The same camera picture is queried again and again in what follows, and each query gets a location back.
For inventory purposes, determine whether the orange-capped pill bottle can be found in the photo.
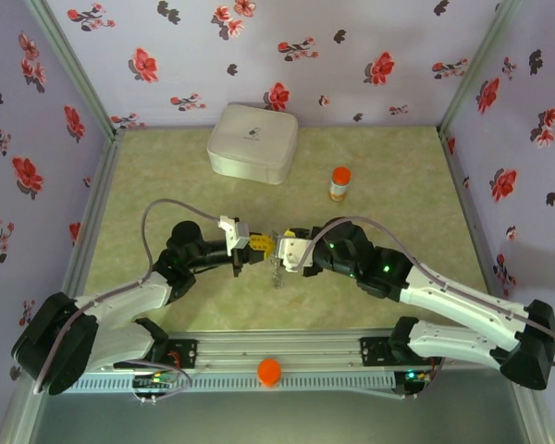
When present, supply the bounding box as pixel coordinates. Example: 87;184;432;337
327;166;352;203

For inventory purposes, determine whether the white zip case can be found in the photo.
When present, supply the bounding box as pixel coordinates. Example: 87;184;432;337
205;103;300;186

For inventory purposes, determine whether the orange round cap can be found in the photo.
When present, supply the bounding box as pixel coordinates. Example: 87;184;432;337
256;357;283;389

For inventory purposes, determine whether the green circuit board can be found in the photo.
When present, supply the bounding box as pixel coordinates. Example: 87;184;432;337
132;373;178;390
395;368;434;399

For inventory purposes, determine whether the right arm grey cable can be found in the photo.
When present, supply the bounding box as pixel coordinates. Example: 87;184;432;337
298;216;555;399

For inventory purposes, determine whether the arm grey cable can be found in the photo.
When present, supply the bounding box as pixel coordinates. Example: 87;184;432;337
298;216;555;399
32;198;226;404

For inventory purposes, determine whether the left arm grey cable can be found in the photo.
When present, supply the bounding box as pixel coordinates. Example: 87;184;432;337
32;198;226;404

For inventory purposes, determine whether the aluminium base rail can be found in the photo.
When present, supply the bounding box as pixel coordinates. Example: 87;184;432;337
96;328;496;372

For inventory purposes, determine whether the grey slotted cable duct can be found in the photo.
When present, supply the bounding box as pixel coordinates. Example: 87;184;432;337
73;373;397;394

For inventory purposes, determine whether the aluminium corner post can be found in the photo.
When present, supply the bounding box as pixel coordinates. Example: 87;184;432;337
22;0;126;140
437;0;524;140

